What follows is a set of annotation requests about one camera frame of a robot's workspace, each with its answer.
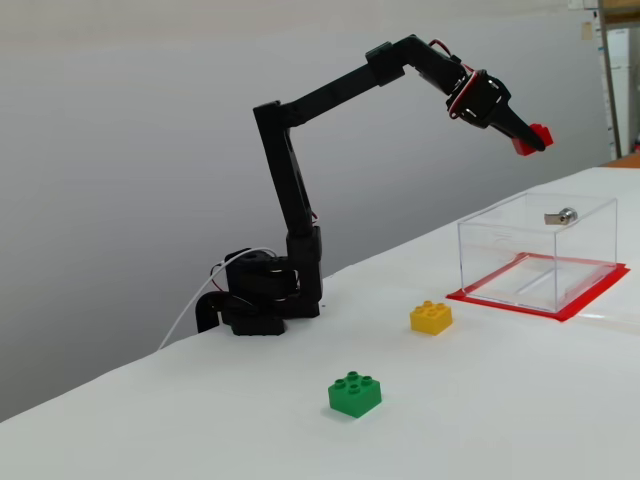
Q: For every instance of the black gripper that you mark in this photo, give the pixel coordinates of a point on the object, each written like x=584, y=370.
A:
x=492, y=116

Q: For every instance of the red lego brick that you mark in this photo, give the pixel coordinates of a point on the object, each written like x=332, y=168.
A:
x=546, y=135

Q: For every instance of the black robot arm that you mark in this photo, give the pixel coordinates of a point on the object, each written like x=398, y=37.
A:
x=280, y=165

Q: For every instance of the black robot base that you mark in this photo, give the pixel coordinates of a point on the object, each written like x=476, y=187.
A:
x=257, y=327

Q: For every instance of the transparent plastic box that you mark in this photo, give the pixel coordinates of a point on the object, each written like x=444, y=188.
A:
x=580, y=240

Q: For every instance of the yellow lego brick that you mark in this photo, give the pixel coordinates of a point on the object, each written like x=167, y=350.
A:
x=431, y=320

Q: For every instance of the green lego brick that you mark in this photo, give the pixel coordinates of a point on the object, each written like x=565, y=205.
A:
x=354, y=397

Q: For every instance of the metal cam lock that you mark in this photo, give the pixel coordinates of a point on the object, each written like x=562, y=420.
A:
x=564, y=216

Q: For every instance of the white refrigerator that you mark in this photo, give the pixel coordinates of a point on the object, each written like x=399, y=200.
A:
x=621, y=90

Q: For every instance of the small paper note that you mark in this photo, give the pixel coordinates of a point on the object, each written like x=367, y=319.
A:
x=586, y=31

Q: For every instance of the red tape base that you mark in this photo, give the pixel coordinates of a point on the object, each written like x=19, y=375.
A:
x=570, y=314

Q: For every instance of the black table clamp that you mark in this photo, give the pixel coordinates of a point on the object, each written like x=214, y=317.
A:
x=205, y=312

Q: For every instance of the metal rack post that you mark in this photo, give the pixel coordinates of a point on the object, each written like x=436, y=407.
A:
x=611, y=80

